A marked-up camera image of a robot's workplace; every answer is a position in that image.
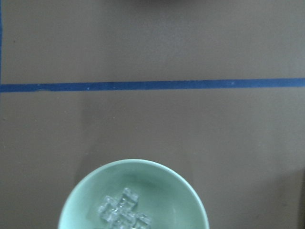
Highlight pale green bowl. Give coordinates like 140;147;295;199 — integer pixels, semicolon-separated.
58;159;210;229

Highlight ice cubes in cup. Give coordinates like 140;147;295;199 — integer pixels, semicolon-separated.
98;187;152;229

